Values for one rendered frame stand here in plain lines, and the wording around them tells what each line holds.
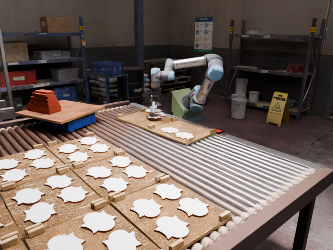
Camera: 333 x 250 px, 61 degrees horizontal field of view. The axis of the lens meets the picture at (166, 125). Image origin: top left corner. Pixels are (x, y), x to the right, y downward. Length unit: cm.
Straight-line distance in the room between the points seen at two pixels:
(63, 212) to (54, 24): 520
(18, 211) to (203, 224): 79
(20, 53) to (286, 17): 536
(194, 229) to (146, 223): 19
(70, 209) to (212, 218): 61
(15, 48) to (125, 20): 304
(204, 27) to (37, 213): 712
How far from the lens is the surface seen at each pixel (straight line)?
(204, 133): 215
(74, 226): 124
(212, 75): 223
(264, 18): 704
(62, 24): 629
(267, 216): 130
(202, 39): 800
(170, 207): 129
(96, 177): 154
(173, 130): 217
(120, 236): 114
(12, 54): 604
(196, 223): 121
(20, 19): 670
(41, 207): 137
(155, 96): 236
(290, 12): 680
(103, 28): 751
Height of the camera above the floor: 167
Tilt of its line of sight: 19 degrees down
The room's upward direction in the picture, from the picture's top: 1 degrees clockwise
